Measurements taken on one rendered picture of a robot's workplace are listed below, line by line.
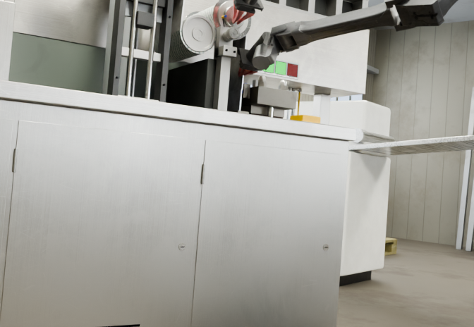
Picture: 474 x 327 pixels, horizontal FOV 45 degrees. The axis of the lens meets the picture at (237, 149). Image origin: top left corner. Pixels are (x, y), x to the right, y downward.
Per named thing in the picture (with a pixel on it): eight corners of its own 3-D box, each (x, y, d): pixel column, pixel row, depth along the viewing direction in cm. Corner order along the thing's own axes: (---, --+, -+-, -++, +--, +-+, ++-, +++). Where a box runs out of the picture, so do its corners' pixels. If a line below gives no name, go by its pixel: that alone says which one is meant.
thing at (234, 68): (241, 89, 196) (245, 35, 197) (209, 94, 216) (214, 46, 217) (242, 89, 196) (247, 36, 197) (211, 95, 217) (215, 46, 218)
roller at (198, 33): (180, 48, 184) (183, 11, 185) (152, 58, 206) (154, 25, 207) (214, 54, 190) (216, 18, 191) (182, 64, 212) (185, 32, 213)
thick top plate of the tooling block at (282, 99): (257, 103, 194) (258, 85, 195) (204, 110, 229) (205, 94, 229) (295, 108, 202) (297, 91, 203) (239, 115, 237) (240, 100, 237)
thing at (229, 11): (248, 13, 194) (239, 32, 193) (245, 15, 196) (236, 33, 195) (231, 1, 191) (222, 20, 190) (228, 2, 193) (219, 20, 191)
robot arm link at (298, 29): (420, 16, 166) (410, -15, 159) (419, 29, 162) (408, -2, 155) (288, 45, 189) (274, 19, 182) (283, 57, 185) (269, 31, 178)
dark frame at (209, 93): (203, 118, 188) (208, 58, 189) (164, 122, 217) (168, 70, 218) (223, 120, 192) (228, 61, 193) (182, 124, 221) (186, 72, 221)
